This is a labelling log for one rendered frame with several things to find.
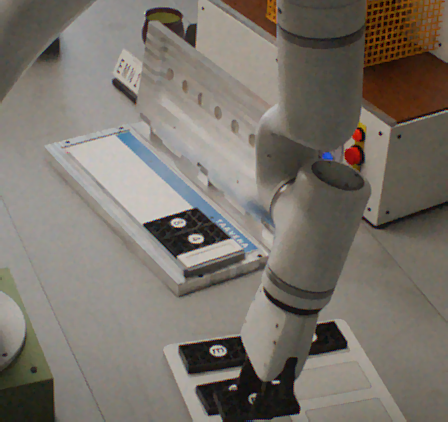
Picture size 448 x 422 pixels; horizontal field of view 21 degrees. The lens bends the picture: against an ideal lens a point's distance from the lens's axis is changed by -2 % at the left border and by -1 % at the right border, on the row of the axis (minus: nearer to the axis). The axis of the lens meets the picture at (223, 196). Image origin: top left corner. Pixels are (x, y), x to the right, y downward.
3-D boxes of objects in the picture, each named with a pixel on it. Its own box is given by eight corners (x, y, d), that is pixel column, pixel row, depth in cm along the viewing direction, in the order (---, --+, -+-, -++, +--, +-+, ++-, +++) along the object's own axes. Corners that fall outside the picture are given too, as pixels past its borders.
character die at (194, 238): (159, 245, 188) (159, 239, 187) (214, 228, 192) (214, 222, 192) (176, 262, 184) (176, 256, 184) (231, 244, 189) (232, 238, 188)
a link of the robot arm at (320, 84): (239, -20, 132) (245, 208, 150) (297, 46, 120) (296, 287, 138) (315, -34, 134) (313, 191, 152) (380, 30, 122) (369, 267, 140)
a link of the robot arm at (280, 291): (257, 245, 145) (250, 266, 147) (280, 290, 138) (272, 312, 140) (322, 250, 148) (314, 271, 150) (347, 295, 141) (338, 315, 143)
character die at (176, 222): (142, 229, 191) (142, 223, 190) (196, 213, 196) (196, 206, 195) (158, 246, 187) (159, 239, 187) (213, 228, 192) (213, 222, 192)
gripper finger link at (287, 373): (283, 327, 145) (265, 349, 149) (293, 387, 141) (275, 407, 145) (292, 328, 145) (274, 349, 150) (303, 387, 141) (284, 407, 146)
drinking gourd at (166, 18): (149, 53, 246) (151, 2, 240) (189, 61, 244) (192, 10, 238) (132, 70, 240) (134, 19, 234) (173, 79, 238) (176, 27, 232)
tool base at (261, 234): (43, 157, 211) (43, 138, 209) (147, 129, 221) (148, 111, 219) (177, 296, 181) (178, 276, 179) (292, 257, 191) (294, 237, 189)
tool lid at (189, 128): (148, 21, 209) (157, 20, 210) (133, 120, 218) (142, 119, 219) (302, 137, 179) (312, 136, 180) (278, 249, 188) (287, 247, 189)
